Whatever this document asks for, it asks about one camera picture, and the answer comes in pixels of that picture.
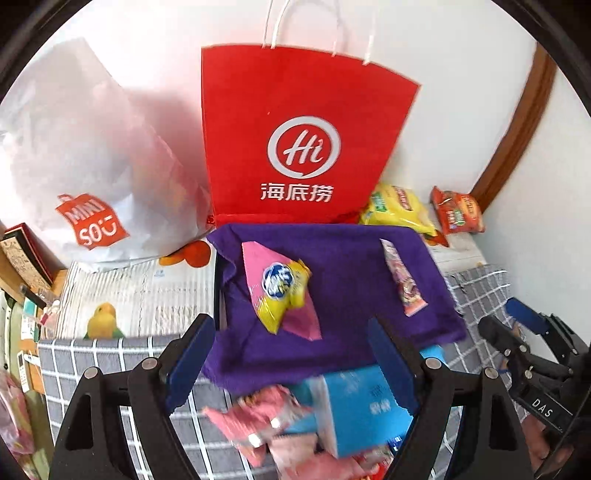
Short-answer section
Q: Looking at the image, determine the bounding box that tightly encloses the grey checked cloth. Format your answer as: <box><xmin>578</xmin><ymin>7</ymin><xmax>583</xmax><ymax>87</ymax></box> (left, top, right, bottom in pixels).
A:
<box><xmin>37</xmin><ymin>263</ymin><xmax>525</xmax><ymax>480</ymax></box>

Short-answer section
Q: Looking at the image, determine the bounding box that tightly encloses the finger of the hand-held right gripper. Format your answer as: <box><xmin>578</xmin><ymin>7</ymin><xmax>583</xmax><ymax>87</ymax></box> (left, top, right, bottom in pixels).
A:
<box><xmin>477</xmin><ymin>317</ymin><xmax>570</xmax><ymax>385</ymax></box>
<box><xmin>505</xmin><ymin>298</ymin><xmax>579</xmax><ymax>368</ymax></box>

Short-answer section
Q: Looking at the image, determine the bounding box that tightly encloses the blue cardboard box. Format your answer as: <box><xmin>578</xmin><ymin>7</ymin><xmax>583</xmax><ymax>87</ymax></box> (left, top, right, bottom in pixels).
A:
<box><xmin>284</xmin><ymin>364</ymin><xmax>415</xmax><ymax>461</ymax></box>

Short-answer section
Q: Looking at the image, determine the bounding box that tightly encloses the person's right hand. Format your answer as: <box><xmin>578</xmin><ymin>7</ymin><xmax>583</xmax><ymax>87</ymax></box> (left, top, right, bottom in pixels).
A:
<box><xmin>523</xmin><ymin>413</ymin><xmax>571</xmax><ymax>478</ymax></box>

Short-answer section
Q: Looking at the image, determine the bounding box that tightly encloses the pink red snack packet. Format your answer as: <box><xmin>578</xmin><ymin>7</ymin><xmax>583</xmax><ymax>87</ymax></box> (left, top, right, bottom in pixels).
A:
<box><xmin>204</xmin><ymin>385</ymin><xmax>306</xmax><ymax>468</ymax></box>

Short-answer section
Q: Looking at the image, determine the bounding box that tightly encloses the purple towel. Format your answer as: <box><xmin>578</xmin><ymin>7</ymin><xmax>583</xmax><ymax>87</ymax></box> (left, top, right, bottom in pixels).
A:
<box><xmin>201</xmin><ymin>223</ymin><xmax>467</xmax><ymax>407</ymax></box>

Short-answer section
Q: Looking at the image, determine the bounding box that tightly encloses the pink plastic bag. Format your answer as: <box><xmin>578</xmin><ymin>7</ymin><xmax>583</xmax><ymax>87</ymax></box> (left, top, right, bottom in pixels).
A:
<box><xmin>0</xmin><ymin>369</ymin><xmax>40</xmax><ymax>464</ymax></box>

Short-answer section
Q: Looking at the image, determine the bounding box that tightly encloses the long pink snack stick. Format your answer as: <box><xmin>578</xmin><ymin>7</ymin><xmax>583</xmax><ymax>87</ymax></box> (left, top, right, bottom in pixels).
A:
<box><xmin>379</xmin><ymin>239</ymin><xmax>428</xmax><ymax>317</ymax></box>

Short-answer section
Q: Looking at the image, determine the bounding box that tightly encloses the white bird-print sheet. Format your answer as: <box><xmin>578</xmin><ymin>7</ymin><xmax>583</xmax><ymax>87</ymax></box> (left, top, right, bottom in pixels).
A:
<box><xmin>39</xmin><ymin>231</ymin><xmax>488</xmax><ymax>341</ymax></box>

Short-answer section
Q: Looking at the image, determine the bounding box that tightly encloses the red gold-print snack packet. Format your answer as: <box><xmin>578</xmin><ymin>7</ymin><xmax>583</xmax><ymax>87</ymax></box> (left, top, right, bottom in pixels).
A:
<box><xmin>355</xmin><ymin>438</ymin><xmax>403</xmax><ymax>480</ymax></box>

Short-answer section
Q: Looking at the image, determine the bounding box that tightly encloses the pink yellow snack packet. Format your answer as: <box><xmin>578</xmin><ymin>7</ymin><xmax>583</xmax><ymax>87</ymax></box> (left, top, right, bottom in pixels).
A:
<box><xmin>241</xmin><ymin>241</ymin><xmax>322</xmax><ymax>341</ymax></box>

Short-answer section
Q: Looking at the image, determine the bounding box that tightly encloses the red paper bag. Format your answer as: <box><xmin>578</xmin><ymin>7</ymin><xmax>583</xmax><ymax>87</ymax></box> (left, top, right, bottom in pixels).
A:
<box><xmin>201</xmin><ymin>0</ymin><xmax>422</xmax><ymax>228</ymax></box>

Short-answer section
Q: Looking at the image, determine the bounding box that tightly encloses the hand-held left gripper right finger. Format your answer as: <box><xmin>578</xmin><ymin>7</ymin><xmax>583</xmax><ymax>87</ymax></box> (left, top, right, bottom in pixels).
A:
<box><xmin>367</xmin><ymin>316</ymin><xmax>536</xmax><ymax>480</ymax></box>

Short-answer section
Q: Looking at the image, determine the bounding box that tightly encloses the pale pink snack packet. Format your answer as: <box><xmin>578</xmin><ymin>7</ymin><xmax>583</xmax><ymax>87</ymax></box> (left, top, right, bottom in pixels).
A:
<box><xmin>269</xmin><ymin>436</ymin><xmax>362</xmax><ymax>480</ymax></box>

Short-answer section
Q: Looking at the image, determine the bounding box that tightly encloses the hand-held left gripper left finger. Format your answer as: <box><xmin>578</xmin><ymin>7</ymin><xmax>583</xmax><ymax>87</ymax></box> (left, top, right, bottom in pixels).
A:
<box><xmin>48</xmin><ymin>313</ymin><xmax>218</xmax><ymax>480</ymax></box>

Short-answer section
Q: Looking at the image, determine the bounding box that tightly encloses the white plastic bag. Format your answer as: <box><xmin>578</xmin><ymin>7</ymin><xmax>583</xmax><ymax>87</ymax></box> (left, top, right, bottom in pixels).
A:
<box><xmin>0</xmin><ymin>37</ymin><xmax>216</xmax><ymax>265</ymax></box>

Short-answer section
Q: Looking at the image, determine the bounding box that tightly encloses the orange red snack packet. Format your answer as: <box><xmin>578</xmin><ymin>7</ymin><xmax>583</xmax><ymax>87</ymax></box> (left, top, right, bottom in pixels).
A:
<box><xmin>431</xmin><ymin>186</ymin><xmax>486</xmax><ymax>235</ymax></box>

